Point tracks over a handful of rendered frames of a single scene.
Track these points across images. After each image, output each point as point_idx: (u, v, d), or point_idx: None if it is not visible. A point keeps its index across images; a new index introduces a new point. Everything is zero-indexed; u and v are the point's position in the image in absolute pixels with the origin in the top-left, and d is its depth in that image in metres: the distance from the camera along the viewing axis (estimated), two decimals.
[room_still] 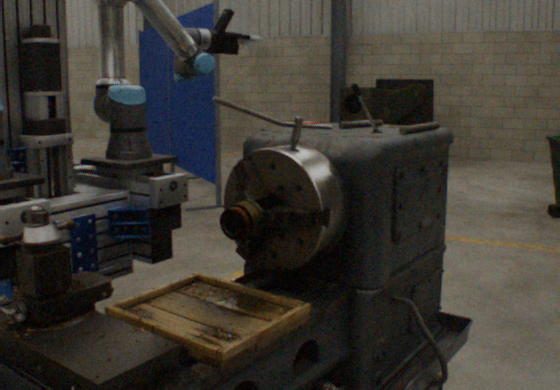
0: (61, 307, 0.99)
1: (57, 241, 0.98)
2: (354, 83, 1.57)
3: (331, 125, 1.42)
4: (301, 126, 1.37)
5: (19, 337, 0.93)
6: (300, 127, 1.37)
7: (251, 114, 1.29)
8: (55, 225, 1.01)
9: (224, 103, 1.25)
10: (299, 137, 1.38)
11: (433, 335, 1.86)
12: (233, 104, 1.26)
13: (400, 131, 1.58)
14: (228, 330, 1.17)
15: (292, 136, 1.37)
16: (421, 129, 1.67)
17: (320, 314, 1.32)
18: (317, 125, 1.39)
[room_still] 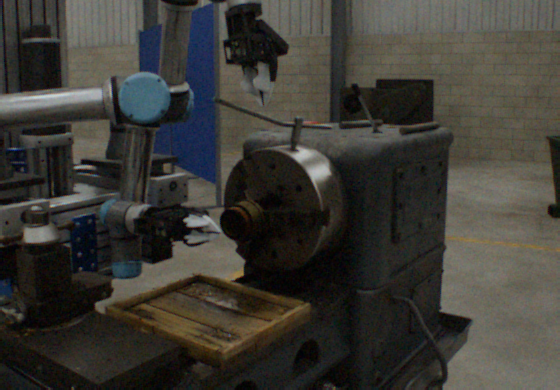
0: (61, 307, 0.99)
1: (57, 241, 0.98)
2: (354, 83, 1.57)
3: (331, 125, 1.42)
4: (301, 126, 1.37)
5: (19, 337, 0.93)
6: (300, 127, 1.37)
7: (251, 114, 1.29)
8: (55, 225, 1.01)
9: (224, 103, 1.25)
10: (299, 137, 1.38)
11: (433, 335, 1.86)
12: (233, 104, 1.26)
13: (400, 131, 1.58)
14: (228, 330, 1.17)
15: (292, 136, 1.37)
16: (421, 129, 1.67)
17: (320, 314, 1.32)
18: (317, 125, 1.39)
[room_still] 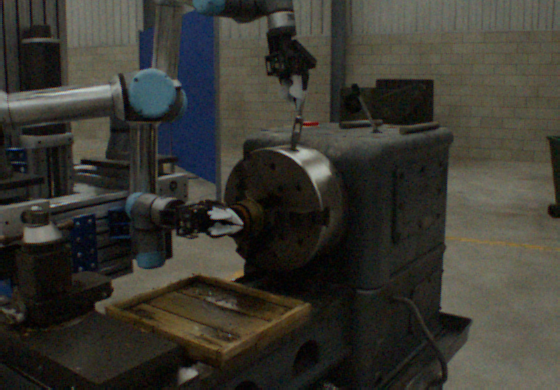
0: (61, 307, 0.99)
1: (57, 241, 0.98)
2: (354, 83, 1.57)
3: (295, 131, 1.28)
4: (294, 124, 1.37)
5: (19, 337, 0.93)
6: (293, 125, 1.37)
7: (300, 107, 1.50)
8: (55, 225, 1.01)
9: None
10: (294, 137, 1.37)
11: (433, 335, 1.86)
12: None
13: (400, 131, 1.58)
14: (228, 330, 1.17)
15: (294, 135, 1.39)
16: (421, 129, 1.67)
17: (320, 314, 1.32)
18: (295, 127, 1.32)
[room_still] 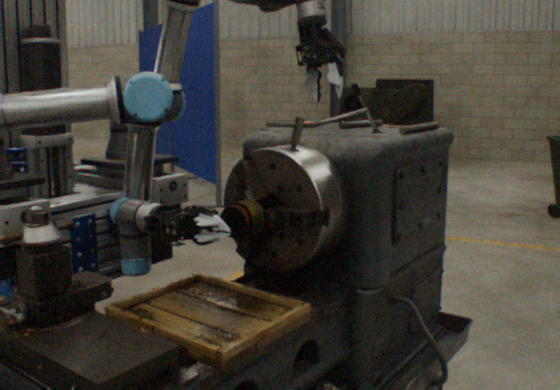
0: (61, 307, 0.99)
1: (57, 241, 0.98)
2: (354, 83, 1.57)
3: (266, 121, 1.31)
4: (294, 123, 1.38)
5: (19, 337, 0.93)
6: None
7: (337, 118, 1.46)
8: (55, 225, 1.01)
9: (358, 111, 1.50)
10: (292, 136, 1.38)
11: (433, 335, 1.86)
12: (352, 111, 1.48)
13: (400, 131, 1.58)
14: (228, 330, 1.17)
15: (298, 136, 1.39)
16: (421, 129, 1.67)
17: (320, 314, 1.32)
18: (280, 122, 1.34)
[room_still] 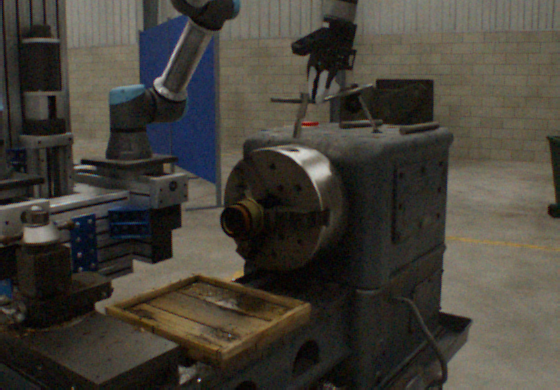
0: (61, 307, 0.99)
1: (57, 241, 0.98)
2: (354, 83, 1.57)
3: (271, 97, 1.29)
4: (299, 99, 1.36)
5: (19, 337, 0.93)
6: (300, 100, 1.36)
7: (342, 94, 1.44)
8: (55, 225, 1.01)
9: (363, 87, 1.48)
10: (297, 112, 1.36)
11: (433, 335, 1.86)
12: (357, 87, 1.46)
13: (400, 131, 1.58)
14: (228, 330, 1.17)
15: (303, 112, 1.37)
16: (421, 129, 1.67)
17: (320, 314, 1.32)
18: (285, 98, 1.32)
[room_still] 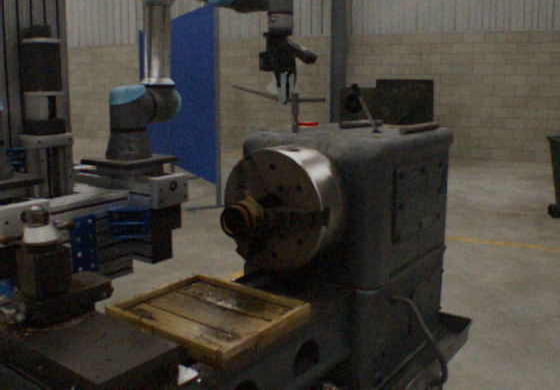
0: (61, 307, 0.99)
1: (57, 241, 0.98)
2: (354, 83, 1.57)
3: (323, 97, 1.54)
4: (294, 99, 1.59)
5: (19, 337, 0.93)
6: (293, 101, 1.59)
7: (256, 94, 1.67)
8: (55, 225, 1.01)
9: (238, 87, 1.71)
10: (297, 110, 1.60)
11: (433, 335, 1.86)
12: (244, 87, 1.70)
13: (400, 131, 1.58)
14: (228, 330, 1.17)
15: (291, 110, 1.61)
16: (421, 129, 1.67)
17: (320, 314, 1.32)
18: (309, 98, 1.56)
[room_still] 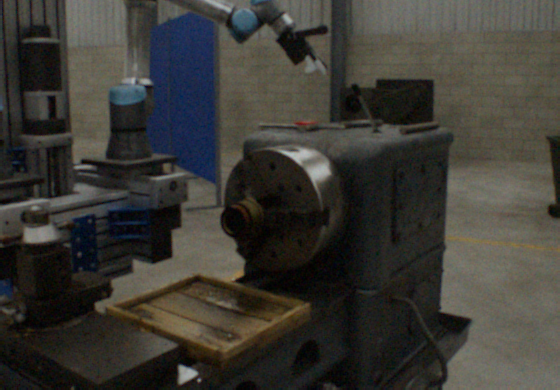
0: (61, 307, 0.99)
1: (57, 241, 0.98)
2: (354, 83, 1.57)
3: (345, 126, 1.64)
4: (316, 124, 1.68)
5: (19, 337, 0.93)
6: (314, 123, 1.68)
7: (279, 124, 1.77)
8: (55, 225, 1.01)
9: (264, 123, 1.83)
10: (313, 127, 1.65)
11: (433, 335, 1.86)
12: (270, 124, 1.82)
13: (400, 131, 1.58)
14: (228, 330, 1.17)
15: (306, 126, 1.67)
16: (421, 129, 1.67)
17: (320, 314, 1.32)
18: (331, 125, 1.66)
